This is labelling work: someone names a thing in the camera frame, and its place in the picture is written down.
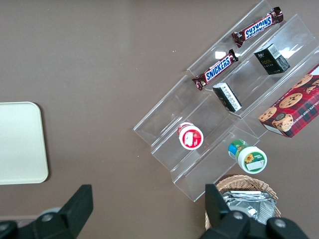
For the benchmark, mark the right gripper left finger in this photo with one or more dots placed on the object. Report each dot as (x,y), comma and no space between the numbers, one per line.
(72,216)

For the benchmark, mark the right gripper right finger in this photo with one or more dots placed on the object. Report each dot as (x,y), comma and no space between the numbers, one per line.
(219,214)

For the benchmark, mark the small light wicker basket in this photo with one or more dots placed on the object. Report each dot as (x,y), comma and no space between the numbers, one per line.
(246,180)

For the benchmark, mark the beige plastic tray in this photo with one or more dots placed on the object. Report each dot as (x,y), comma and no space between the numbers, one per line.
(20,142)

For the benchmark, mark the silver foil pack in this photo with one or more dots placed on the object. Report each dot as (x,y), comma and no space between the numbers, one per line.
(259,207)
(240,193)

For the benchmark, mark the clear acrylic stepped stand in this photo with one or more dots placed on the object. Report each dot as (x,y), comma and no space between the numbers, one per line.
(211,174)
(249,82)

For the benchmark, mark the green lid sunflower cup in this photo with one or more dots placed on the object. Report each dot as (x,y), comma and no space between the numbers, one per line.
(251,160)

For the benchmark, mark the red lid yogurt cup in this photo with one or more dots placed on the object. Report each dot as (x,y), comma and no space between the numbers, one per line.
(191,138)

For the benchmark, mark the small black carton box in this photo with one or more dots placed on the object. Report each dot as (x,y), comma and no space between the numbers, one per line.
(228,97)
(270,61)

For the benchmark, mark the red tartan cookie box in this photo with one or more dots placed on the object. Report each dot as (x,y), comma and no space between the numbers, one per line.
(294,104)

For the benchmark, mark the Snickers chocolate bar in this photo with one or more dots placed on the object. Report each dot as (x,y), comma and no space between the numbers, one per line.
(216,68)
(258,27)

